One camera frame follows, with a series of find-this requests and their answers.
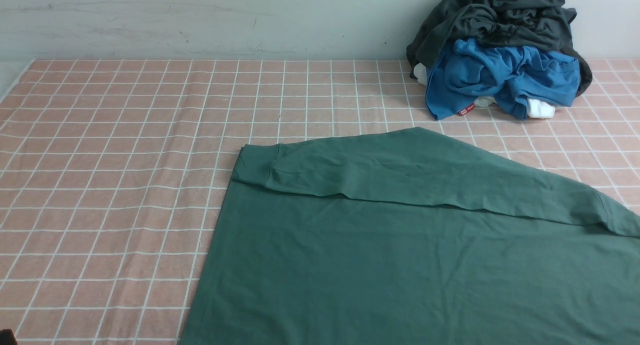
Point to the dark grey crumpled garment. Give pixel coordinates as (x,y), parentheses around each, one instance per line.
(543,24)

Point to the blue crumpled garment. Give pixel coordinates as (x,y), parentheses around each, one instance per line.
(465,70)

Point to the green long-sleeved shirt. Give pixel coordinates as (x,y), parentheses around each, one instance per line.
(413,238)

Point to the pink checkered tablecloth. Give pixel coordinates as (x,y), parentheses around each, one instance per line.
(113,171)

